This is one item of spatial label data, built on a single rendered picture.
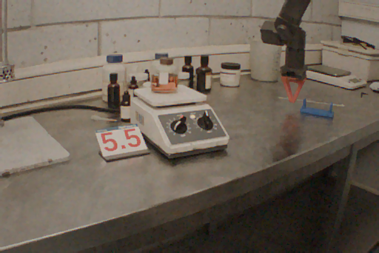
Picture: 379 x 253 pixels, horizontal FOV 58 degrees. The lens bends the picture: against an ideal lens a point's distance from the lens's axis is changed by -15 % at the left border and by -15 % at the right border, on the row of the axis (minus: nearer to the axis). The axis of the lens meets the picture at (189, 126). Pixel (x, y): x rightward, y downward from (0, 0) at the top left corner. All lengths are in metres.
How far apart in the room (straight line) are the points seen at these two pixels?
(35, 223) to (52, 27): 0.73
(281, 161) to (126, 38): 0.70
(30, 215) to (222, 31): 1.13
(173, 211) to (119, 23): 0.77
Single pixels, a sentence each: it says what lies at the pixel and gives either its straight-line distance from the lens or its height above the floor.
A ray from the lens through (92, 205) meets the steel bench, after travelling 0.58.
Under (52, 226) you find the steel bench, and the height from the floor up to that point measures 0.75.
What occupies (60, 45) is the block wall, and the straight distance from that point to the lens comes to 1.16.
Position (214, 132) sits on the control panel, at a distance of 0.76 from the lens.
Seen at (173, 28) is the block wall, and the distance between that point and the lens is 1.35.
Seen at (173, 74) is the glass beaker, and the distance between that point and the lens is 0.81.
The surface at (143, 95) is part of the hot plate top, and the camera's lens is 0.81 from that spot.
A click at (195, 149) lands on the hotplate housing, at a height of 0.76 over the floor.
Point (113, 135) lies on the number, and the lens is 0.76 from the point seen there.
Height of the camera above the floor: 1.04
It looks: 18 degrees down
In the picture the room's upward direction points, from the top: 2 degrees clockwise
